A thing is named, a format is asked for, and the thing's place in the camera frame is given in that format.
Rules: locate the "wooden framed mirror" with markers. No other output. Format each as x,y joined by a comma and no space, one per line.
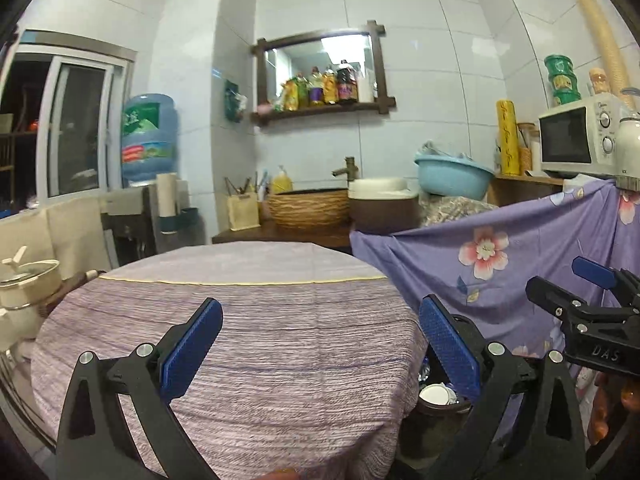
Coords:
325,67

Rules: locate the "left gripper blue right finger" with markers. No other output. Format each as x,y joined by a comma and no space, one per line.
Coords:
454,354

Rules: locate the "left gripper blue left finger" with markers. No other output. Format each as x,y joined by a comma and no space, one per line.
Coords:
184,348

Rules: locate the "green instant noodle cups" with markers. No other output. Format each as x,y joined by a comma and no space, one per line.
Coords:
562,79

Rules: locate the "paper towel roll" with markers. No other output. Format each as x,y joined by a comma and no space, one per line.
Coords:
167,202

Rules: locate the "blue water jug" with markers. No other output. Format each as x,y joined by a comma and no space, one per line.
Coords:
148,143

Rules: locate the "light blue plastic basin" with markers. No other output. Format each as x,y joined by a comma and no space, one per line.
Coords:
445,175

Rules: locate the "wooden wall shelf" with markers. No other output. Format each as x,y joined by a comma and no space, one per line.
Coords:
380,106

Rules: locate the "purple floral cloth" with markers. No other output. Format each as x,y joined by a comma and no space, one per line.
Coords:
478,266

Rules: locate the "woven basket sink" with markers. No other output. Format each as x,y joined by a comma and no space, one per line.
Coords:
309,209

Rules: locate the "right hand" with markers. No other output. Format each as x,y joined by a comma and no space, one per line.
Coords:
604,402

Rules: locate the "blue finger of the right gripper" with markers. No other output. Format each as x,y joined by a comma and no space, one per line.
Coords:
595,273

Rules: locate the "dark wooden counter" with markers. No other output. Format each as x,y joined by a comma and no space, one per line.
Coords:
336,238

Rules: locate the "bronze faucet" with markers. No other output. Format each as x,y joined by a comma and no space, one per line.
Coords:
350,170

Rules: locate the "white microwave oven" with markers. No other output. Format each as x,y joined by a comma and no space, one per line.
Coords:
579,137

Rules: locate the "yellow soap dispenser bottle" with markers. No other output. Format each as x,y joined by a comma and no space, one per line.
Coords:
281,182

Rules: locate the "yellow wrap roll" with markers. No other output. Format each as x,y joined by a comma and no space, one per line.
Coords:
508,138

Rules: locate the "window with white frame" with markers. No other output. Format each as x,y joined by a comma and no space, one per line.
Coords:
62,98

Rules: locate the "green wall pouch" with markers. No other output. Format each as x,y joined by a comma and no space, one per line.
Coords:
234,102

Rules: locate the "dark brown trash bin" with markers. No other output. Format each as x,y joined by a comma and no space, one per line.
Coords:
439,415

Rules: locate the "white cooking pot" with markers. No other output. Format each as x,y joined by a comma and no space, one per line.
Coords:
24,286

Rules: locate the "brown white rice cooker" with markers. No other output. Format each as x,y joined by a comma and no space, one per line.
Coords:
383,206

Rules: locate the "beige utensil holder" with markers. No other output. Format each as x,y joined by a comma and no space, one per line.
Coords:
243,212

